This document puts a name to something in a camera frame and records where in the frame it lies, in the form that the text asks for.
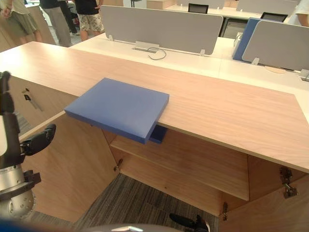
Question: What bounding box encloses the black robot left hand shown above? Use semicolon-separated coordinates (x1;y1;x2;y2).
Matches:
0;71;57;170

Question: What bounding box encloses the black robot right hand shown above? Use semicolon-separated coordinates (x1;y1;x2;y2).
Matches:
169;213;211;232

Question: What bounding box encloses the blue folder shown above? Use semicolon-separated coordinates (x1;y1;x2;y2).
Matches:
64;77;170;145

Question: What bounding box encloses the wooden cabinet shelf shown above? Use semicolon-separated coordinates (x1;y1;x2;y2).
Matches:
110;135;250;202

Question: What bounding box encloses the wooden cabinet door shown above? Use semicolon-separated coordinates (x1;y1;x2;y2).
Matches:
18;112;122;223
218;154;309;232

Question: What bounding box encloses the wooden office cabinet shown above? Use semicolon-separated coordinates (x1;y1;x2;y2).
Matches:
0;41;309;232

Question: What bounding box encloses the person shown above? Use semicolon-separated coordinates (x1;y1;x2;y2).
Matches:
73;0;105;42
0;0;43;45
39;0;73;48
288;0;309;28

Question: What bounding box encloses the long grey desk partition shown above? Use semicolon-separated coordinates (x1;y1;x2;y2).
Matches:
99;5;224;57

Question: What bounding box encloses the blue desk partition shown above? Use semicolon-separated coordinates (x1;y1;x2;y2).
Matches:
232;17;267;61

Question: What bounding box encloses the short grey desk partition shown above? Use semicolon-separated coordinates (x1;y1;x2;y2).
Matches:
241;20;309;72

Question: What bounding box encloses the metal cabinet door handle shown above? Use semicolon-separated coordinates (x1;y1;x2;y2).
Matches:
21;87;44;113

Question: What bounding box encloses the grey cable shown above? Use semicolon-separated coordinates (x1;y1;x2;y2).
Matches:
147;47;168;60

